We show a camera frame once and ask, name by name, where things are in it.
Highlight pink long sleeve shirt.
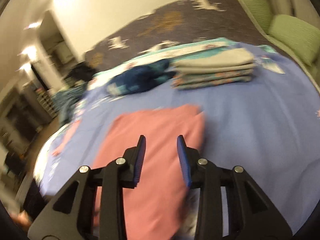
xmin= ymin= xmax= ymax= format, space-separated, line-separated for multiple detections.
xmin=92 ymin=104 xmax=205 ymax=239

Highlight black clothes pile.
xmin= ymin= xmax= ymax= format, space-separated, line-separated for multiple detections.
xmin=65 ymin=61 xmax=97 ymax=82

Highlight orange cloth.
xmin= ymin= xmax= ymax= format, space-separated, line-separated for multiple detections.
xmin=52 ymin=119 xmax=81 ymax=156

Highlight teal knitted blanket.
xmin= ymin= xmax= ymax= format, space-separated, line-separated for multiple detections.
xmin=51 ymin=83 xmax=87 ymax=127

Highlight white small shelf rack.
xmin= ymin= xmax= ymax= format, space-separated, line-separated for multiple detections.
xmin=36 ymin=88 xmax=57 ymax=118

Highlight navy star plush blanket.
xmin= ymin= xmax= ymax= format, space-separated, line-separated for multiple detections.
xmin=106 ymin=59 xmax=176 ymax=96

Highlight patterned folded cloth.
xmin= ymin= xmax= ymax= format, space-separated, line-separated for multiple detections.
xmin=171 ymin=69 xmax=253 ymax=90

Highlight grey folded cloth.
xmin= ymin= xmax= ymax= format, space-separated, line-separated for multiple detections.
xmin=174 ymin=48 xmax=255 ymax=74

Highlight white teal quilt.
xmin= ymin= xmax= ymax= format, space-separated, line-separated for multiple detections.
xmin=86 ymin=37 xmax=235 ymax=91

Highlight green pillow front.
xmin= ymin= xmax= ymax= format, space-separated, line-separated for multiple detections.
xmin=267 ymin=14 xmax=319 ymax=66

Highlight green pillow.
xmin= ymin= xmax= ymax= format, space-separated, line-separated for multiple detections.
xmin=267 ymin=14 xmax=319 ymax=66
xmin=242 ymin=0 xmax=273 ymax=34

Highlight dark deer pattern mattress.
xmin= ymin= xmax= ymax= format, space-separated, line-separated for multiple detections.
xmin=85 ymin=0 xmax=271 ymax=71

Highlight green pillow back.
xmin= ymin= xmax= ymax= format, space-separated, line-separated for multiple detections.
xmin=242 ymin=0 xmax=273 ymax=34

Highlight grey curtain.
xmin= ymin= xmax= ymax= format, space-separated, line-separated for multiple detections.
xmin=269 ymin=0 xmax=319 ymax=29

